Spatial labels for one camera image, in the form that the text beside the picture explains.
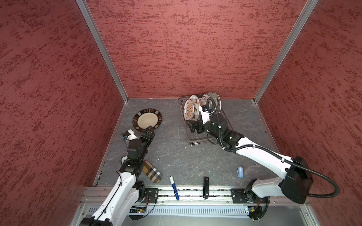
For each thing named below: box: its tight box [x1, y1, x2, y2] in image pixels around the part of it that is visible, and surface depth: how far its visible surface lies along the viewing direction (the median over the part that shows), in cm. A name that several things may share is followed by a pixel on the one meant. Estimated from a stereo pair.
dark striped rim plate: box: [132, 108, 163, 132], surface depth 109 cm
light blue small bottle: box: [236, 166, 244, 179], surface depth 82 cm
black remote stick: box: [203, 176, 210, 200], surface depth 77 cm
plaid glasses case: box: [142, 160, 163, 184], surface depth 81 cm
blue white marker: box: [169, 175, 180, 201], surface depth 77 cm
